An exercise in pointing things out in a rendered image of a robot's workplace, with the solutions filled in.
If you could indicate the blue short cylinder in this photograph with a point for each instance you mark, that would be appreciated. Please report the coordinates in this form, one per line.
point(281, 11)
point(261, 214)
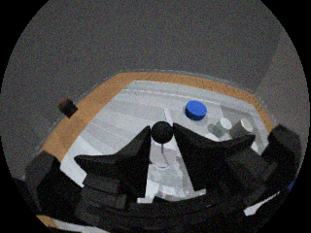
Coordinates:
point(195, 110)

